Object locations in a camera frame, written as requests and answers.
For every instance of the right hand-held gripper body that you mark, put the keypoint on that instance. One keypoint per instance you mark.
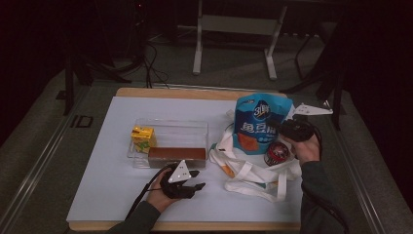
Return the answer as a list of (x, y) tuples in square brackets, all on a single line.
[(297, 130)]

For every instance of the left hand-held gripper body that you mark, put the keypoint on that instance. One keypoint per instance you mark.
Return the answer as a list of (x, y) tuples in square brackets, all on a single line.
[(178, 175)]

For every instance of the blue snack bag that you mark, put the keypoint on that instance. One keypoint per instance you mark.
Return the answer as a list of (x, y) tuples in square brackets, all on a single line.
[(256, 130)]

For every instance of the brown cardboard box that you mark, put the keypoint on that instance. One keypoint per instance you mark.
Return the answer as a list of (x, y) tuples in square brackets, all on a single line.
[(177, 154)]

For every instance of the red can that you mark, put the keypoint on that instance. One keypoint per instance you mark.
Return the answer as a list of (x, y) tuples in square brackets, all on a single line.
[(276, 154)]

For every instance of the clear plastic container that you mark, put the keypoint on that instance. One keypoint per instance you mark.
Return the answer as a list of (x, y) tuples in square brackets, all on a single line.
[(181, 135)]

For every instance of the yellow drink carton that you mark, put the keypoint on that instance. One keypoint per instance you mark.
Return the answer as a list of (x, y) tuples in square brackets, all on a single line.
[(142, 138)]

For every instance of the white tote bag coloured blobs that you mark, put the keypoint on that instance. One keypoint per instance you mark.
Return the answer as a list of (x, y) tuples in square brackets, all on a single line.
[(256, 180)]

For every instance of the person's right hand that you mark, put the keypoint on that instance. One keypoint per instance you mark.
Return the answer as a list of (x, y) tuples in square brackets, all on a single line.
[(307, 151)]

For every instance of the person's left hand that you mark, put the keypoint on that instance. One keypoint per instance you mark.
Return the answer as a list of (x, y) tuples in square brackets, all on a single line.
[(157, 200)]

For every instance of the black tripod stand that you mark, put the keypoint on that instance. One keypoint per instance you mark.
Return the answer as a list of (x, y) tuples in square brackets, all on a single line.
[(337, 97), (68, 84)]

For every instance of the metal floor rail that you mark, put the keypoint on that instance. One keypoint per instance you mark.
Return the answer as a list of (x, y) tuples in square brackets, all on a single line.
[(42, 161), (357, 182)]

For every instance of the white desk frame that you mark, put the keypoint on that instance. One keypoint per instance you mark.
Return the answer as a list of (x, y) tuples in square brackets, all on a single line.
[(238, 24)]

